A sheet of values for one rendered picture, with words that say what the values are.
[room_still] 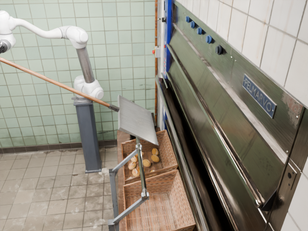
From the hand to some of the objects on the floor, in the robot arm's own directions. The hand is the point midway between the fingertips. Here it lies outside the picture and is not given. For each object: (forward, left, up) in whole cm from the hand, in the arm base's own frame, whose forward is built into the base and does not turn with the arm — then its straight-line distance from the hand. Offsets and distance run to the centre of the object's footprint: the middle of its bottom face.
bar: (+31, +86, -178) cm, 200 cm away
